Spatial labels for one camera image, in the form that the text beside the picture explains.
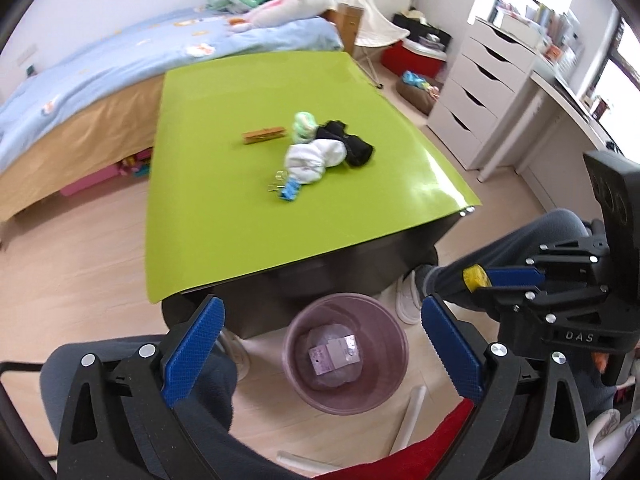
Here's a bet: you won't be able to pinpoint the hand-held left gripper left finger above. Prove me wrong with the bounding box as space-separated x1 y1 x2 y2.
57 295 226 480

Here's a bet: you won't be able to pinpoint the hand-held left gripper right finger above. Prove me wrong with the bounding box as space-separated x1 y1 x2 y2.
420 294 591 480

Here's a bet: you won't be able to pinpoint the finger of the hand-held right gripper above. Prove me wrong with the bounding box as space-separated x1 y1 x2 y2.
472 282 611 328
485 237 611 288

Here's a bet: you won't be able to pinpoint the small yellow item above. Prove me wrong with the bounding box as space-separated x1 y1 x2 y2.
462 266 488 292

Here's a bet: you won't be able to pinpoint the pink trash bin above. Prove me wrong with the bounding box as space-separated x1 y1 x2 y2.
282 292 410 416

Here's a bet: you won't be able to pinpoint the white paper packet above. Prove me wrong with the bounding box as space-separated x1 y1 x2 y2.
308 336 362 375

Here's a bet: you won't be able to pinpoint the black sock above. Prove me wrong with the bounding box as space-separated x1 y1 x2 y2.
315 120 376 168

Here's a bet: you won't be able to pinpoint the small brown box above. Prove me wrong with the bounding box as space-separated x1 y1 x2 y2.
242 126 287 146

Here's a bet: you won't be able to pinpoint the white sock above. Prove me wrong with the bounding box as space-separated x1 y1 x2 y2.
284 139 347 186

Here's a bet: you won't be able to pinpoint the mint green sock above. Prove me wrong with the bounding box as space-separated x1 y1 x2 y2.
291 111 319 145

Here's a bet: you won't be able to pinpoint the person's right forearm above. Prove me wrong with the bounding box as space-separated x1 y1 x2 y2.
585 400 640 480

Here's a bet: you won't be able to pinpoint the person's left leg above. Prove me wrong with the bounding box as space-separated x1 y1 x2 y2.
40 335 301 480

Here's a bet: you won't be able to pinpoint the white right shoe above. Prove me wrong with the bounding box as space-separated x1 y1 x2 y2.
395 272 426 326

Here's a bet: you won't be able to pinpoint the white plastic tube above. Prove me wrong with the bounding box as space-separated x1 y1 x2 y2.
390 385 428 456

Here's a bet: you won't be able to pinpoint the red cloth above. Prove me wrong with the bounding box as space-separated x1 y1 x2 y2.
310 397 476 480

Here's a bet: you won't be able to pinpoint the green top table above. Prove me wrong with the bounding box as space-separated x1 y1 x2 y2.
144 50 482 341

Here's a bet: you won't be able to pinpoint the white desk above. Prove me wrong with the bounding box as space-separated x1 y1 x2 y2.
480 67 621 211

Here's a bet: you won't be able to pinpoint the white drawer cabinet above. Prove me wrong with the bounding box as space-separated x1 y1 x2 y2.
426 17 541 171

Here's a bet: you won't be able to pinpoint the colourful toys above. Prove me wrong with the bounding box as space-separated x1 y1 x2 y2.
117 152 152 178

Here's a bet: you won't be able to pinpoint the pink box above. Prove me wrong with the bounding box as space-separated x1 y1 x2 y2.
59 162 123 197

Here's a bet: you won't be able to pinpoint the brown pet bed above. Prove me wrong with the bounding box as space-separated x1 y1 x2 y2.
396 77 443 116

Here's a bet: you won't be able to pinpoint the wooden bed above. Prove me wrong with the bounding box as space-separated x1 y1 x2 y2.
0 4 361 223

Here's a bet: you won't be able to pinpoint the red storage box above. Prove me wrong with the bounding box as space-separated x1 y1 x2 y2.
381 37 448 81

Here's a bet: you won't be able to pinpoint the row of books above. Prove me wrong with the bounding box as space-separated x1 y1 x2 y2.
495 0 586 76

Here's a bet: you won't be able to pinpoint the black bag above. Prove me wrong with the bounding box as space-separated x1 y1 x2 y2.
392 12 453 51

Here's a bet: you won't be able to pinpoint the white folding chair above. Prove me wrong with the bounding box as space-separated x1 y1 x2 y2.
292 0 411 88

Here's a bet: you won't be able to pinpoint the blue printed blanket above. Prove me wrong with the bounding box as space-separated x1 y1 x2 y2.
0 7 343 173

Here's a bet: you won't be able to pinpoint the pink white plush toy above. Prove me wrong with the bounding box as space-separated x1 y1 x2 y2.
232 0 343 33

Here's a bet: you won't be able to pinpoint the black chair frame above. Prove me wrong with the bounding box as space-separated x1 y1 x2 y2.
0 360 56 480

